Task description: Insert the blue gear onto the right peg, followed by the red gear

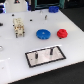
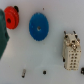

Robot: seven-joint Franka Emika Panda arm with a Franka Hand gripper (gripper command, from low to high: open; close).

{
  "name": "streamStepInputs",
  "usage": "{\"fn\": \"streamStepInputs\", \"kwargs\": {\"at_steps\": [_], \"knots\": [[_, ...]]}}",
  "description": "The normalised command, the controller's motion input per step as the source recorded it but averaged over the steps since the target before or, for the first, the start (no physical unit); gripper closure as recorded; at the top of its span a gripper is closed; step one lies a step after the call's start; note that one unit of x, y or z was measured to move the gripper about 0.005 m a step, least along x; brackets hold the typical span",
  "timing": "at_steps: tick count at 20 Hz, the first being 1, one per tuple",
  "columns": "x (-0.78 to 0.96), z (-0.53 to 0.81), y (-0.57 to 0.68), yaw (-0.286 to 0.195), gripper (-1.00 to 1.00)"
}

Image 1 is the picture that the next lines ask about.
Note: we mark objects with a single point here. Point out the black peg base plate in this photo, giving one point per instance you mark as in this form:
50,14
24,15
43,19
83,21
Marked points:
44,56

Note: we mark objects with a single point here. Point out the red gear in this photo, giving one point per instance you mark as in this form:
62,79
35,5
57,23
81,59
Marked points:
62,33

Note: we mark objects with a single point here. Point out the left metal peg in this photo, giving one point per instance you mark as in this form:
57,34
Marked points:
36,57

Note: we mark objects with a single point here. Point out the blue object at back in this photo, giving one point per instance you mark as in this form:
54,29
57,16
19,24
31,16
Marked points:
53,9

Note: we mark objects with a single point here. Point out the beige connector block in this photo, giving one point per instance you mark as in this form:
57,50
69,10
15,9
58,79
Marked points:
18,27

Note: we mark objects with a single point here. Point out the blue gear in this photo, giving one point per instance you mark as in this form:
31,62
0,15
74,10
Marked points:
43,34

